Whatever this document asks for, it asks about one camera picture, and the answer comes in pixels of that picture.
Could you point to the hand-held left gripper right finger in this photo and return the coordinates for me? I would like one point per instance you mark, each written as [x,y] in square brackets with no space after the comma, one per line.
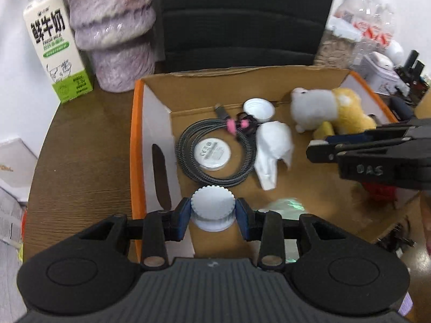
[243,221]

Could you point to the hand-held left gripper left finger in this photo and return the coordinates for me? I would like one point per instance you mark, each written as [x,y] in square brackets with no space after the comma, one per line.
[183,221]

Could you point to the white and yellow plush toy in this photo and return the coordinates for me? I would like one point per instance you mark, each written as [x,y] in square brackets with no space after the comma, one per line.
[316,107]

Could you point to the white screw cap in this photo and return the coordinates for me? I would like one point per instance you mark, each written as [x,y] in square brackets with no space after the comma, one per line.
[258,109]

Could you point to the white tin box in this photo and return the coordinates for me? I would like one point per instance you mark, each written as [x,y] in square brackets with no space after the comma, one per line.
[380,79]

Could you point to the purple ceramic vase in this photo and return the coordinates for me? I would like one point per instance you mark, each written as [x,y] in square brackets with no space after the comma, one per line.
[114,40]

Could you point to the white round lid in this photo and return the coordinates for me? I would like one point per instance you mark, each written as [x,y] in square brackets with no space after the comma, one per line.
[212,154]

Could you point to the black chargers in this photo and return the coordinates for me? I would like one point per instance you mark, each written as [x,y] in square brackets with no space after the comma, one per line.
[412,64]

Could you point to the white printed carton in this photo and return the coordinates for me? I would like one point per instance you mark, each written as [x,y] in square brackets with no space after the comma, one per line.
[10,215]

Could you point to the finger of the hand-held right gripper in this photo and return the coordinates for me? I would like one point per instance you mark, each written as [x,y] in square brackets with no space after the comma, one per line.
[323,152]
[404,128]

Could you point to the dark glasses case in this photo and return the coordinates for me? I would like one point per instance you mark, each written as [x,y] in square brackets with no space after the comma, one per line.
[402,107]

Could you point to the red rose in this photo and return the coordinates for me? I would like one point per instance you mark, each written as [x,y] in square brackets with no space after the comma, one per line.
[380,191]

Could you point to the white earbuds case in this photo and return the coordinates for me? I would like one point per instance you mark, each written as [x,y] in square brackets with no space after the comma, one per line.
[382,61]

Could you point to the orange-red cardboard box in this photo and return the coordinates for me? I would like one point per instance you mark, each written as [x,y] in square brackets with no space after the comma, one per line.
[320,190]

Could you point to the ribbed white jar lid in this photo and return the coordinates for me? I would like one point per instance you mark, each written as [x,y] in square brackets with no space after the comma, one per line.
[212,205]

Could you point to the clear seed container white lid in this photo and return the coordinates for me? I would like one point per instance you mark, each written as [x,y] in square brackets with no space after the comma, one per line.
[333,52]

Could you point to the white crumpled tissue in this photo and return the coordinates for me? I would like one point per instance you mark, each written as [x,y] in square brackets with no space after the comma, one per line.
[272,144]

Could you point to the black paper bag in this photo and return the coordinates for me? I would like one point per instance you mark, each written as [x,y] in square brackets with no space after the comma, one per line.
[242,23]

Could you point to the iridescent plastic wrap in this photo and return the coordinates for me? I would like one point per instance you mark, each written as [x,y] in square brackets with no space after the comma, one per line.
[289,205]

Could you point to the white green milk carton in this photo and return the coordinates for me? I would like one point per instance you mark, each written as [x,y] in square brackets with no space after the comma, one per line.
[57,57]

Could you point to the white round device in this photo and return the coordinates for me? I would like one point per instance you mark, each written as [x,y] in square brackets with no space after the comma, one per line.
[394,52]

